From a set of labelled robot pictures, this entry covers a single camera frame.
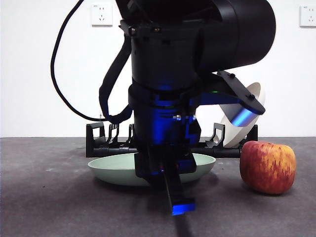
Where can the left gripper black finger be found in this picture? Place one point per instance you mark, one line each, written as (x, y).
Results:
(174, 192)

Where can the green plate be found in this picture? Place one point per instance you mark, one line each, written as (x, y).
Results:
(111, 172)

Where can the red yellow apple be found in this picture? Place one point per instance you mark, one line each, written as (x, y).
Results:
(267, 168)

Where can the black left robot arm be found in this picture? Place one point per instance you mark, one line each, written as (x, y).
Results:
(172, 61)

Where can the cream plate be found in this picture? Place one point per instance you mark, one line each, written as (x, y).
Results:
(232, 135)

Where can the black plate rack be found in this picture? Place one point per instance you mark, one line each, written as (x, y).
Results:
(93, 148)

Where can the pale grey left wrist camera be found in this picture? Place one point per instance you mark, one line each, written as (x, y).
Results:
(243, 116)

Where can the white wall socket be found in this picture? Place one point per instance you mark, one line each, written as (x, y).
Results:
(102, 14)
(308, 16)

